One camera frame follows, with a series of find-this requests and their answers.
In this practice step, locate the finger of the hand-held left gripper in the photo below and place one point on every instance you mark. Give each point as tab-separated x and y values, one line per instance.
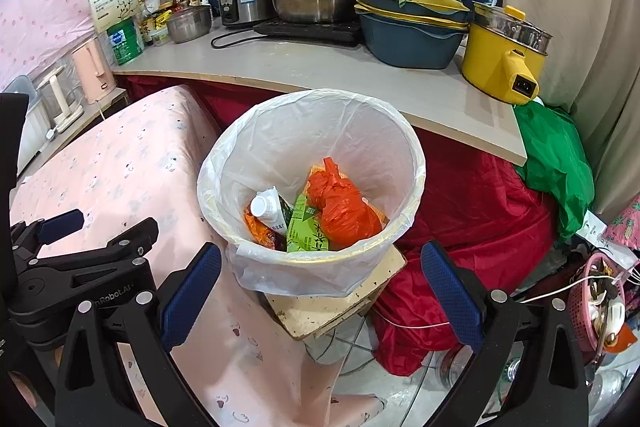
125	252
60	224

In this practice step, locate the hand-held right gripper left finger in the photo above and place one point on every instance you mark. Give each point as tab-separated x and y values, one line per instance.
192	292

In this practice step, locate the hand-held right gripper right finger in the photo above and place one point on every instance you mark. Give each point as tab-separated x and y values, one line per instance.
450	297

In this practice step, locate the orange snack bag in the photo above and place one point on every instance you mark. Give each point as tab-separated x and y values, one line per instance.
260	237

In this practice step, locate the pink white paper cup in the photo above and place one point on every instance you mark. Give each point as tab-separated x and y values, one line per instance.
262	206

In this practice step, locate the dark green snack packet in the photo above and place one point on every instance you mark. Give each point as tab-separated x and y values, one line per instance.
286	209

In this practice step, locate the green drink carton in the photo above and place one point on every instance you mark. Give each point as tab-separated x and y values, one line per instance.
305	232

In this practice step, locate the red plastic bag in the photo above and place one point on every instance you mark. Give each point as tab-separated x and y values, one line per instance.
340	212

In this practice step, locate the bin with white liner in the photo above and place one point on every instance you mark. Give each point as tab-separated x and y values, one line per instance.
310	132

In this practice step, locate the red cloth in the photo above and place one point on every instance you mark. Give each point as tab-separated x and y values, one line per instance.
475	217

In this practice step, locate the white power plug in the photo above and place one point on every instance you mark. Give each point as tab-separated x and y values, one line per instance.
51	133

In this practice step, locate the white dish box grey lid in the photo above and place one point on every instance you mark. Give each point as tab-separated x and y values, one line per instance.
37	127

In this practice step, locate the wooden stool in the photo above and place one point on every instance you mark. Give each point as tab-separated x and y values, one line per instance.
340	302

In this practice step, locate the white glass electric kettle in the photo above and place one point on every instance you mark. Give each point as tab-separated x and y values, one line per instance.
55	102

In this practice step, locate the pink plastic basket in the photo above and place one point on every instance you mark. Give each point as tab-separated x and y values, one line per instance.
580	302

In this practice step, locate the pink electric kettle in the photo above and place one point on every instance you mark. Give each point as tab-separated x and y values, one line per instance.
90	67

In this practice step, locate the white paper tag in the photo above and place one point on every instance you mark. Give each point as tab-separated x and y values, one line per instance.
610	252

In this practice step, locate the green plastic bag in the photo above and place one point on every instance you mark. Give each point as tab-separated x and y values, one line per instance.
550	157

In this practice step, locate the dark red counter curtain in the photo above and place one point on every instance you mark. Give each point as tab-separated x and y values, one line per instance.
210	102

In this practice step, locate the pink pineapple print fabric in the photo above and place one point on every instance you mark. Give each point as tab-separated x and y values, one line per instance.
625	222

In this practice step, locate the green tin can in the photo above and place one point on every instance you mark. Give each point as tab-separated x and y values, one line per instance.
125	42

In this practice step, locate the clear food container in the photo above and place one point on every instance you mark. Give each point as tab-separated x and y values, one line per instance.
160	37

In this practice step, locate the brown label bottle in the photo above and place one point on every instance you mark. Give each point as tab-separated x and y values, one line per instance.
145	29

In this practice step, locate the beige cardboard box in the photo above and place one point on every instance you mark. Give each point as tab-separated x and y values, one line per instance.
112	2

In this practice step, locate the small steel pot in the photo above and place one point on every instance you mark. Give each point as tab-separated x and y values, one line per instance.
187	27

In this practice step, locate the yellow electric pot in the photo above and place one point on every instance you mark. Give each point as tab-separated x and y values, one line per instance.
485	62

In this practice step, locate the blue basin yellow strainer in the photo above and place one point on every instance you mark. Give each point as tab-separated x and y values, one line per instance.
400	7
410	47

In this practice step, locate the black induction cooker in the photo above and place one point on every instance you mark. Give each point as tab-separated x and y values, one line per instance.
310	34

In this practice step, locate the beige curtain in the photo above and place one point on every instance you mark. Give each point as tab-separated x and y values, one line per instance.
590	32

